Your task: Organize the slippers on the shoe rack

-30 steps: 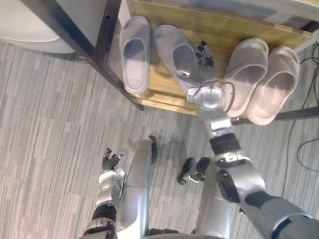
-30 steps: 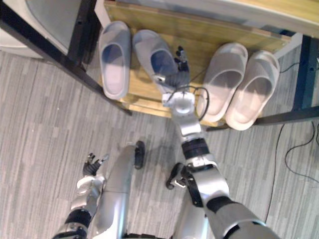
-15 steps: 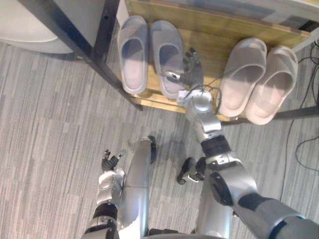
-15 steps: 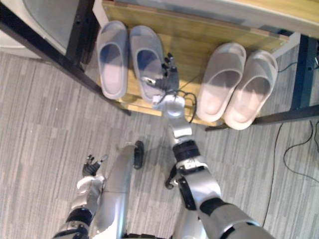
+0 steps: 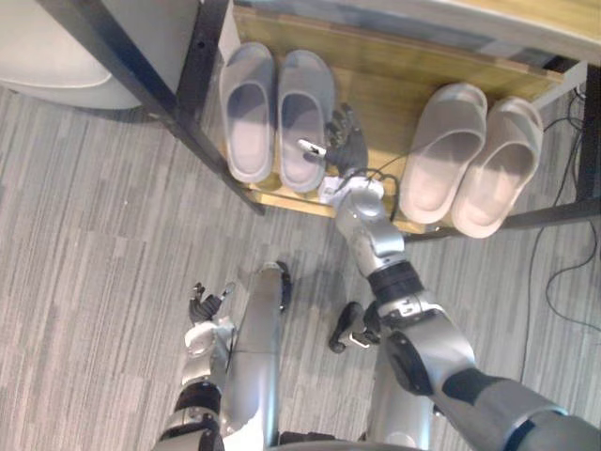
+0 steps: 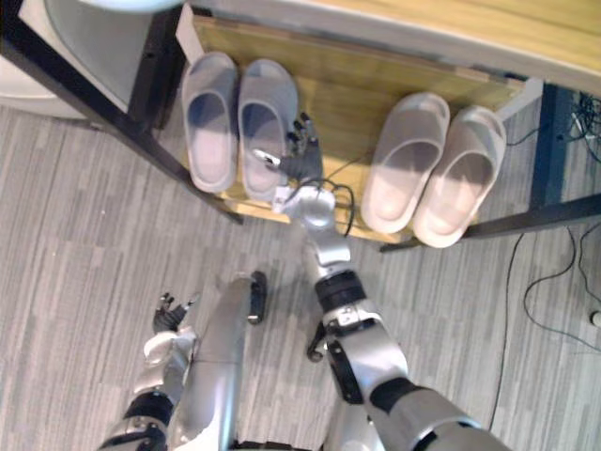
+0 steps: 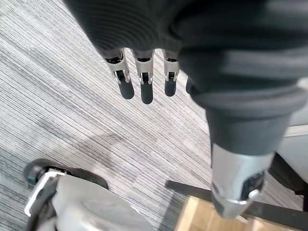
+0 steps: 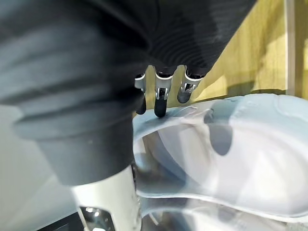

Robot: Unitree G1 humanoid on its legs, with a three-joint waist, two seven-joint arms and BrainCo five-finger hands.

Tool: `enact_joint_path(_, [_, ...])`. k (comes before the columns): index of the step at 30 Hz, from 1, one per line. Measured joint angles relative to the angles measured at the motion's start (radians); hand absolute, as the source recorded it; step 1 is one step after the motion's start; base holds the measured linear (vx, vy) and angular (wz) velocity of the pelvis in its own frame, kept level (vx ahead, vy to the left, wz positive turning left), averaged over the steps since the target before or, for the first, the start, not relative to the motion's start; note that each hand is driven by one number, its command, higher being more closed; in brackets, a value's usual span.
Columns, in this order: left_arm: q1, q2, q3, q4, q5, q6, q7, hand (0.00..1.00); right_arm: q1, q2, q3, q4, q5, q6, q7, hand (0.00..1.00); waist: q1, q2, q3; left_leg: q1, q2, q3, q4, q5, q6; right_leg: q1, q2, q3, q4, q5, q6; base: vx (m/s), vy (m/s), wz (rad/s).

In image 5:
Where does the silver robot right leg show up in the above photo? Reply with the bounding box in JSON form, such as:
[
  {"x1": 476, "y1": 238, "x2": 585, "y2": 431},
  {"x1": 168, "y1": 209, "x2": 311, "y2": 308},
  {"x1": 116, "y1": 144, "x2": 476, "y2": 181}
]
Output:
[{"x1": 369, "y1": 347, "x2": 436, "y2": 451}]

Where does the black metal rack frame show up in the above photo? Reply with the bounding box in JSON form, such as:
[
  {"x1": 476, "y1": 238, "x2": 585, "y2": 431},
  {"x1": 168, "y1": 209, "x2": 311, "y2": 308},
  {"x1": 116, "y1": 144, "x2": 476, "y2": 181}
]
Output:
[{"x1": 37, "y1": 0, "x2": 601, "y2": 243}]

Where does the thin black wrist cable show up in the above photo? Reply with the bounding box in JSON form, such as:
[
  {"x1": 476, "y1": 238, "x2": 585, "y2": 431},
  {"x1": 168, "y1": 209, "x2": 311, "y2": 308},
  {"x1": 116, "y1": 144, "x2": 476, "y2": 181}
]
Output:
[{"x1": 362, "y1": 150, "x2": 410, "y2": 222}]

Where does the white rounded seat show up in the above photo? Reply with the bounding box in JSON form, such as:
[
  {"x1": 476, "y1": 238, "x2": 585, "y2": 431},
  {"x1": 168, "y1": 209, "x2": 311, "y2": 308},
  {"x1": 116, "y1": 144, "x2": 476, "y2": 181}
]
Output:
[{"x1": 0, "y1": 0, "x2": 143, "y2": 112}]

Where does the dark robot left foot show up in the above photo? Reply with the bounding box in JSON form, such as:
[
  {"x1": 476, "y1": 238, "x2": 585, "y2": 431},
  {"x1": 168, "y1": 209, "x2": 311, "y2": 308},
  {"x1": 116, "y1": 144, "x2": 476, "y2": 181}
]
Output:
[{"x1": 275, "y1": 260, "x2": 293, "y2": 312}]

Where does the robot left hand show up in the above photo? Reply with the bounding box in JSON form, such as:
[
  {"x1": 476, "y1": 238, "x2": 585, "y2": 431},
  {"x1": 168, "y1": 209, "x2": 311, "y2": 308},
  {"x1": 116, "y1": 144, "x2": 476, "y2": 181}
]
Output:
[{"x1": 187, "y1": 280, "x2": 238, "y2": 326}]

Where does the grey rack top board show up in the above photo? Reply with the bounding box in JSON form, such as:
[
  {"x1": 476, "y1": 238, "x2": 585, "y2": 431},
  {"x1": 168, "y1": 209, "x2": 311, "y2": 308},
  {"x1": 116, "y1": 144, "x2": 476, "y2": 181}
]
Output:
[{"x1": 233, "y1": 0, "x2": 601, "y2": 65}]

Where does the wooden rack shelf board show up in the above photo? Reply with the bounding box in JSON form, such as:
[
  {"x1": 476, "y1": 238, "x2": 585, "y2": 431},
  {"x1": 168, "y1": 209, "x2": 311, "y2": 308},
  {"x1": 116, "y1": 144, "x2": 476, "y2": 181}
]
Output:
[{"x1": 232, "y1": 4, "x2": 564, "y2": 236}]

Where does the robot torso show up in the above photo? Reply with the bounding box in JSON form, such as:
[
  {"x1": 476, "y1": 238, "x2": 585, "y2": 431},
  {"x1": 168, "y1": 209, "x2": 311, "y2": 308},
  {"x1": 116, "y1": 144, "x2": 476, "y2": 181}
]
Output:
[{"x1": 220, "y1": 415, "x2": 424, "y2": 451}]

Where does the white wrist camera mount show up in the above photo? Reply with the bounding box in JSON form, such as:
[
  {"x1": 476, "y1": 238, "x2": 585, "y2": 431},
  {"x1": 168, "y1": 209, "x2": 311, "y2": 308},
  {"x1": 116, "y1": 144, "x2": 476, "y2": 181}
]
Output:
[{"x1": 317, "y1": 170, "x2": 373, "y2": 207}]

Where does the beige foam slipper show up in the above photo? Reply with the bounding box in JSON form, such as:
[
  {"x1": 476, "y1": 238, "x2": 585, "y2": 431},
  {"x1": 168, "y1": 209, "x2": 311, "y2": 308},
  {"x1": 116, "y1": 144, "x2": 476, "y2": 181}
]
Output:
[
  {"x1": 398, "y1": 82, "x2": 489, "y2": 226},
  {"x1": 450, "y1": 96, "x2": 546, "y2": 241}
]

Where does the silver robot left leg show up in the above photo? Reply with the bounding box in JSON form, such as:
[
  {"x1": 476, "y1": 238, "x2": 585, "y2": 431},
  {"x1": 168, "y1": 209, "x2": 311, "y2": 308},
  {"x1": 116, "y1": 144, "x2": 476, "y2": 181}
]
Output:
[{"x1": 219, "y1": 262, "x2": 285, "y2": 448}]

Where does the silver robot leg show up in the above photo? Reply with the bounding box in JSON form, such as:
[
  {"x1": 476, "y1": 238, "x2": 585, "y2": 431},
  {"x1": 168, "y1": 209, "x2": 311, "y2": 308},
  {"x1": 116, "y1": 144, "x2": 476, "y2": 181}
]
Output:
[
  {"x1": 219, "y1": 262, "x2": 285, "y2": 448},
  {"x1": 369, "y1": 347, "x2": 436, "y2": 451}
]

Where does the grey foam slipper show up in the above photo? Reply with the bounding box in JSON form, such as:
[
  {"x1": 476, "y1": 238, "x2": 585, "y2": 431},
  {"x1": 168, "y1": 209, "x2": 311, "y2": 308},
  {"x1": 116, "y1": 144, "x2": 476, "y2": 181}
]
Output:
[
  {"x1": 218, "y1": 40, "x2": 277, "y2": 184},
  {"x1": 273, "y1": 49, "x2": 336, "y2": 194}
]

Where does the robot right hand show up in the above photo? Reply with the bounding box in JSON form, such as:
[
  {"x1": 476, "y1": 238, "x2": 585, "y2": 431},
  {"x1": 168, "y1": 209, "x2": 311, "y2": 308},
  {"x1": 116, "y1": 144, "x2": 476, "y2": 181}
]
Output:
[{"x1": 298, "y1": 102, "x2": 370, "y2": 178}]

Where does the black floor cable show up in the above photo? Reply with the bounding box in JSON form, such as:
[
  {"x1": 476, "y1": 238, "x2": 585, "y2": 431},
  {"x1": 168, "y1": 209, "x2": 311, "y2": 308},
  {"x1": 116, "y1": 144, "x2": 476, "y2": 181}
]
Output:
[
  {"x1": 517, "y1": 219, "x2": 601, "y2": 382},
  {"x1": 534, "y1": 86, "x2": 589, "y2": 210}
]

